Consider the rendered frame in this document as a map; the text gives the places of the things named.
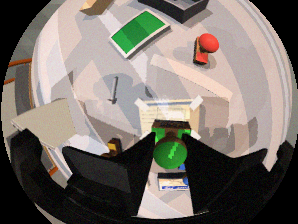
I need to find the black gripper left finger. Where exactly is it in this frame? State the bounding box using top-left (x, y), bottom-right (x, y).
top-left (61, 132), bottom-right (156, 216)

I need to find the beige flat strip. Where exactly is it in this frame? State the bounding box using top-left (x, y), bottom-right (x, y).
top-left (150, 55), bottom-right (233, 103)

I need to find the yellow and black rubber stamp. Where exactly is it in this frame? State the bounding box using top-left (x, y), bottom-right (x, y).
top-left (101, 139), bottom-right (122, 157)

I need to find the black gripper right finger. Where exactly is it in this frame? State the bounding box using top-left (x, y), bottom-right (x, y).
top-left (181, 133), bottom-right (267, 216)

